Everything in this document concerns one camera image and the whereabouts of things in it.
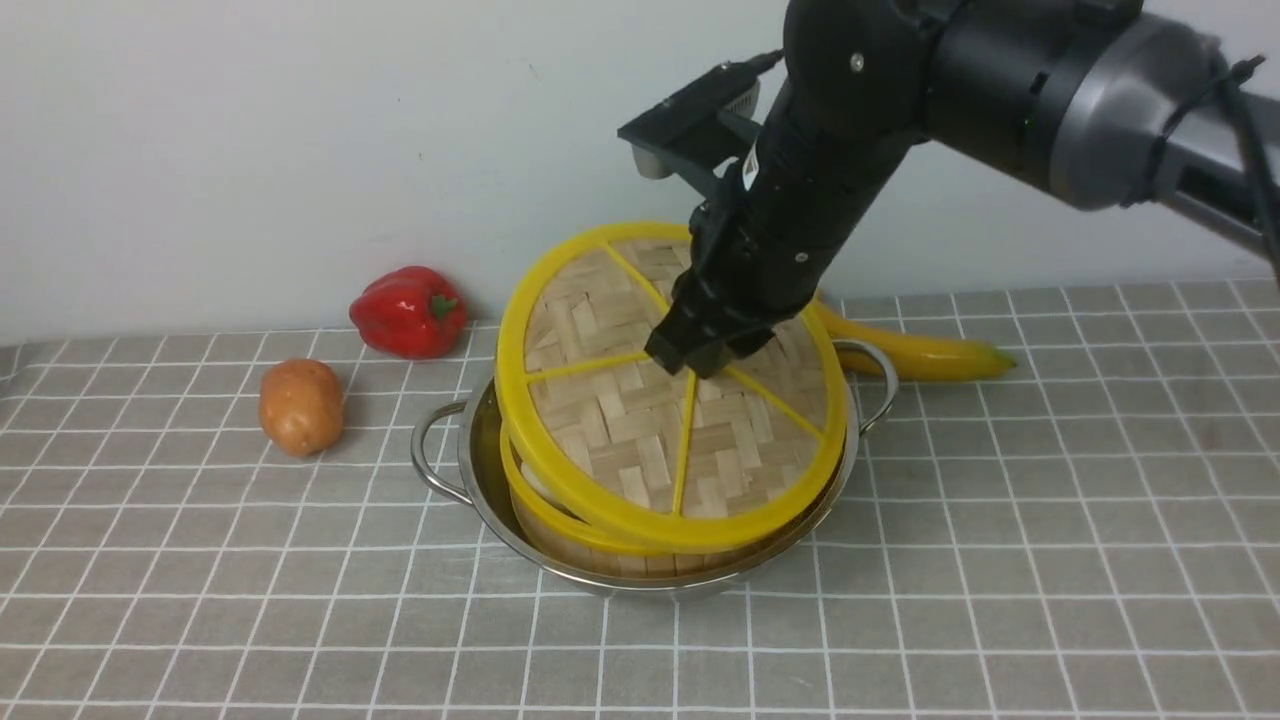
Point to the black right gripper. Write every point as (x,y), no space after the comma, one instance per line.
(838,115)

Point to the yellow bamboo steamer lid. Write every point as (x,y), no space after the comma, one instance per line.
(669,460)

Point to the yellow bamboo steamer basket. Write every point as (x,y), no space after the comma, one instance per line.
(562,536)

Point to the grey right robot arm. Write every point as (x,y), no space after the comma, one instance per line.
(1099,104)

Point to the stainless steel pot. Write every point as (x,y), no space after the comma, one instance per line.
(484,487)

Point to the yellow banana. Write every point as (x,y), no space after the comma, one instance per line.
(918,357)

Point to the red bell pepper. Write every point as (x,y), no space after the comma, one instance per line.
(414,313)

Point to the brown potato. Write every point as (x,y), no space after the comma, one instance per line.
(302,408)

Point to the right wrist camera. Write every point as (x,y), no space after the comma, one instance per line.
(692,132)

